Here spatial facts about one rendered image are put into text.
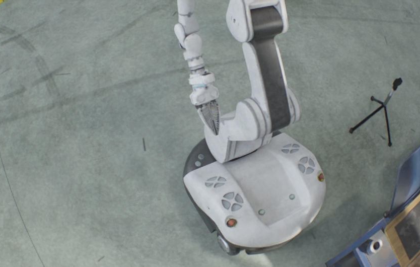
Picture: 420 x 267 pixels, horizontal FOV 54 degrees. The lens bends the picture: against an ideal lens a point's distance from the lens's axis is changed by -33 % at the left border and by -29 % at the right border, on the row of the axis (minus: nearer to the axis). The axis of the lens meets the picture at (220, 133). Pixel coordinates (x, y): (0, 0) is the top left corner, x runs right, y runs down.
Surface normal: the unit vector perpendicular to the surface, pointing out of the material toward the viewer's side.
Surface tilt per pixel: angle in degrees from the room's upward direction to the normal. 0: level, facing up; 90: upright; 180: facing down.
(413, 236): 0
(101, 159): 0
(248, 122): 90
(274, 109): 48
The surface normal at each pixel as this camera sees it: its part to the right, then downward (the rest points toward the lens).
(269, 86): 0.45, 0.29
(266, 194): 0.16, -0.46
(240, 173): -0.02, -0.71
